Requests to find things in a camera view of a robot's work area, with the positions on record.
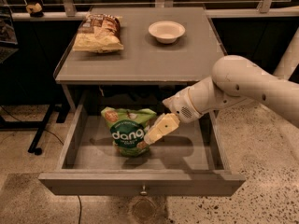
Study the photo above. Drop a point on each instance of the black table leg frame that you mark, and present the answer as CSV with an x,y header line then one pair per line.
x,y
39,126

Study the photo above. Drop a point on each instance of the grey open drawer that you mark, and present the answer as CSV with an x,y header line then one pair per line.
x,y
188,162

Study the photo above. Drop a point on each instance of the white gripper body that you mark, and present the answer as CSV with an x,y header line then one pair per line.
x,y
179,105

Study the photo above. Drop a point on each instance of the white bowl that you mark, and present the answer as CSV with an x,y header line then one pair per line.
x,y
166,32

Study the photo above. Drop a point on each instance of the green rice chip bag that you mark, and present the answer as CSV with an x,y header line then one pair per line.
x,y
128,128

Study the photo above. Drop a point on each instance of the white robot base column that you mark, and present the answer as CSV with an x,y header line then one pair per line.
x,y
290,59

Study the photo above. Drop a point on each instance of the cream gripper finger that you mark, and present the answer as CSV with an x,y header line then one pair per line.
x,y
163,125

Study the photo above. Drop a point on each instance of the brown yellow chip bag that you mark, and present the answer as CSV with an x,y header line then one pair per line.
x,y
100,33

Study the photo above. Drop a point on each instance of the metal drawer knob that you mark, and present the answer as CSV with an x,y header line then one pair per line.
x,y
143,191

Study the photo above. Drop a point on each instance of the dark shelf unit at left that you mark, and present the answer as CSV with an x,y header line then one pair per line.
x,y
8,39

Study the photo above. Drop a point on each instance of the small yellow object on ledge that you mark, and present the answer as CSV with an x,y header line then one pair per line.
x,y
35,10

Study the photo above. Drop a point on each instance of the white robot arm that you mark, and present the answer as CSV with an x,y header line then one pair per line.
x,y
233,80

